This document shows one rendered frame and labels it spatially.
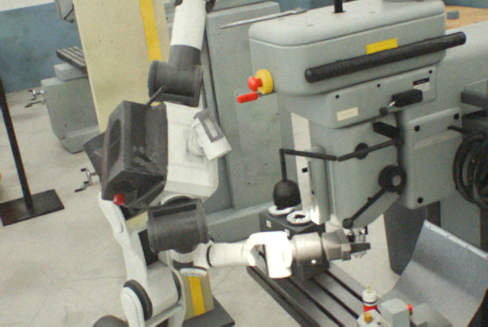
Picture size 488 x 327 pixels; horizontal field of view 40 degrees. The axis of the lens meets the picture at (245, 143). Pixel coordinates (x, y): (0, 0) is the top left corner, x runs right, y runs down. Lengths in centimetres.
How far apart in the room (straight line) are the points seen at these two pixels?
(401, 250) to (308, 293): 184
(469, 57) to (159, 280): 116
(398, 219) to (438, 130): 212
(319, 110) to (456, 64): 40
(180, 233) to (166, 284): 54
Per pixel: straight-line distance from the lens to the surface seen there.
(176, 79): 187
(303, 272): 228
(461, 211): 214
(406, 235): 394
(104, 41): 327
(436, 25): 175
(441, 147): 186
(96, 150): 210
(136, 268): 218
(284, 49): 155
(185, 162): 176
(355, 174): 174
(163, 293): 222
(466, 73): 187
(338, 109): 162
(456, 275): 218
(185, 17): 192
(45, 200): 601
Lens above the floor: 217
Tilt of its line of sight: 19 degrees down
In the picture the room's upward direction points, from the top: 8 degrees counter-clockwise
